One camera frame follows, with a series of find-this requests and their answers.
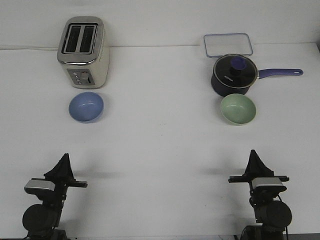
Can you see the green bowl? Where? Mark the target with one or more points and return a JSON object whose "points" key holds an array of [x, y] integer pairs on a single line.
{"points": [[238, 109]]}

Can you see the silver two-slot toaster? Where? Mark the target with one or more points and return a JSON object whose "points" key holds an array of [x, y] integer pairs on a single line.
{"points": [[84, 53]]}

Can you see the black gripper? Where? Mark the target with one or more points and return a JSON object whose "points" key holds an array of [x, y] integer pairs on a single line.
{"points": [[62, 170], [263, 197]]}

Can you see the blue bowl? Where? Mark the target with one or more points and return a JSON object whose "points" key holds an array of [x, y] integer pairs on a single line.
{"points": [[86, 107]]}

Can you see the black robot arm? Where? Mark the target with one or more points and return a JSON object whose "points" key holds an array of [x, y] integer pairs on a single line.
{"points": [[42, 220], [272, 215]]}

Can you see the glass pot lid blue knob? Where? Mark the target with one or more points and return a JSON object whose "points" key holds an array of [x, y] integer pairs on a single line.
{"points": [[235, 71]]}

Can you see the clear container blue rim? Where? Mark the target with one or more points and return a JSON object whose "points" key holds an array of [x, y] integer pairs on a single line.
{"points": [[217, 45]]}

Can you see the dark blue saucepan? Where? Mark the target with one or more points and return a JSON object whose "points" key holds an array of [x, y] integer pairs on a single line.
{"points": [[223, 90]]}

